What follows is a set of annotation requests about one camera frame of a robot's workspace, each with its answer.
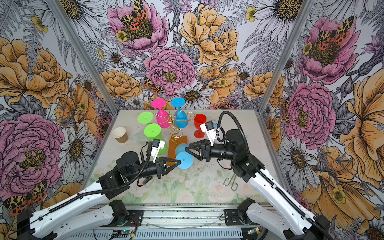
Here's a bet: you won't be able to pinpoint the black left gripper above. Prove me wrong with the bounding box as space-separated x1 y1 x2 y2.
127 155 182 181

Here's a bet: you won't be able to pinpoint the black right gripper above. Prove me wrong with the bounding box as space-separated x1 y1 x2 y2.
186 139 237 162

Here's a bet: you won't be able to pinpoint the blue wine glass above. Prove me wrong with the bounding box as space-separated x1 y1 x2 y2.
175 144 194 170
171 98 189 129

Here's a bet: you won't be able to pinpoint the red wine glass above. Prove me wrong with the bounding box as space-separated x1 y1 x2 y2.
194 114 207 139

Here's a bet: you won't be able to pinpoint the green wine glass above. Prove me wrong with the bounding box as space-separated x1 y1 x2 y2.
144 124 165 142
137 112 154 125

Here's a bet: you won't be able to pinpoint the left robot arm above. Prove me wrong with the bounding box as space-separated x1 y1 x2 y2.
16 139 181 240

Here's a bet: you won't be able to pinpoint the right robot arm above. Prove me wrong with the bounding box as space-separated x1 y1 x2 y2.
186 111 332 240

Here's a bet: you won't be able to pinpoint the pink wine glass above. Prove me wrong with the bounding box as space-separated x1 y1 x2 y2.
152 99 171 129

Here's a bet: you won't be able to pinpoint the floral table mat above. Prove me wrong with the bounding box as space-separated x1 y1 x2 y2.
86 149 271 205

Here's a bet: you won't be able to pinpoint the small metal carabiner clip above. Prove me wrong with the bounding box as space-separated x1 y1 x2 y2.
143 176 153 185

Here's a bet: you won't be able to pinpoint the metal tongs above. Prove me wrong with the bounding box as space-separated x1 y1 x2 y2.
223 174 238 192

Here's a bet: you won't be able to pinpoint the brown paper cup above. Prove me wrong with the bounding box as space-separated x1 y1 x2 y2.
112 127 128 144

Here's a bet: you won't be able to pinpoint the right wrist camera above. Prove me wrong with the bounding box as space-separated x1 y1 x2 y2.
200 121 219 147

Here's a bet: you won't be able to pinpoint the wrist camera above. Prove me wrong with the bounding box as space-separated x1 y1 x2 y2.
151 139 165 164
200 121 219 147

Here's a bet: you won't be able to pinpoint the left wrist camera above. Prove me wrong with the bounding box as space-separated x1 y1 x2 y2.
151 139 165 164

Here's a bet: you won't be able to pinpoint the gold wire glass rack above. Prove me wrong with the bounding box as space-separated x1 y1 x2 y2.
167 111 195 159

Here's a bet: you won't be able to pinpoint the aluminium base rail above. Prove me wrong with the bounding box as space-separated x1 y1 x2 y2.
71 204 279 240

